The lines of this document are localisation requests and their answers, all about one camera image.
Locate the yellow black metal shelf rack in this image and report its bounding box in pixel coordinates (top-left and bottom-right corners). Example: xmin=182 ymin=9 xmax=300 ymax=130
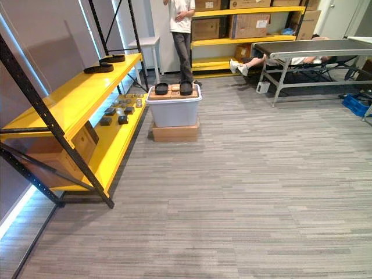
xmin=0 ymin=0 xmax=149 ymax=209

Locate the flat cardboard box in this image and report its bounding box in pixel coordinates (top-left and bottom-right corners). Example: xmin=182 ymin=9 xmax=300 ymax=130
xmin=152 ymin=118 xmax=201 ymax=143

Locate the white plastic storage bin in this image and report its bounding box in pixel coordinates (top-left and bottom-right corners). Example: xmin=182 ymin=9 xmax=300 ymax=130
xmin=145 ymin=84 xmax=203 ymax=128

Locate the person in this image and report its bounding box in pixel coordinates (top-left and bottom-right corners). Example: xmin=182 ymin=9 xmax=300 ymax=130
xmin=163 ymin=0 xmax=202 ymax=87
xmin=229 ymin=35 xmax=331 ymax=77

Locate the small white table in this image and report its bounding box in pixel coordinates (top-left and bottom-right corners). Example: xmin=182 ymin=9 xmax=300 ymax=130
xmin=127 ymin=36 xmax=161 ymax=85

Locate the white cabinet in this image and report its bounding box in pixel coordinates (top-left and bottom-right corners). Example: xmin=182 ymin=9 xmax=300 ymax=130
xmin=149 ymin=0 xmax=176 ymax=75

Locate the yellow metal storage rack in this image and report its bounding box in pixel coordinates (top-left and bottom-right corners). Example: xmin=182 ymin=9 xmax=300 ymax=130
xmin=190 ymin=0 xmax=309 ymax=79

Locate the cardboard box with white label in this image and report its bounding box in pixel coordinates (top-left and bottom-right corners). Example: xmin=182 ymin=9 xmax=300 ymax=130
xmin=230 ymin=13 xmax=271 ymax=40

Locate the large cardboard box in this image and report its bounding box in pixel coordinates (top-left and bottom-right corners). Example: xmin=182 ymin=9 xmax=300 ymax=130
xmin=22 ymin=120 xmax=100 ymax=188

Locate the grey conveyor belt table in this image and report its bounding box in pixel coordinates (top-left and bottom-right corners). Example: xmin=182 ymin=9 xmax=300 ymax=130
xmin=251 ymin=39 xmax=372 ymax=108

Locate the tall cardboard box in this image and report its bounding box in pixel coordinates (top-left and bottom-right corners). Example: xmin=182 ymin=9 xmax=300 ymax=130
xmin=295 ymin=10 xmax=322 ymax=41

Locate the black folding recliner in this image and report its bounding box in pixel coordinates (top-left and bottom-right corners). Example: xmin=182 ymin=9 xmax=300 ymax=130
xmin=277 ymin=55 xmax=360 ymax=83

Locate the blue plastic crate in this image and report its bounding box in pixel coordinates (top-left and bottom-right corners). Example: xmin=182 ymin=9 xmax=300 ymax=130
xmin=342 ymin=92 xmax=372 ymax=118

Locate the white door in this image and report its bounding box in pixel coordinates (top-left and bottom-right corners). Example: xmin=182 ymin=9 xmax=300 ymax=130
xmin=312 ymin=0 xmax=364 ymax=39

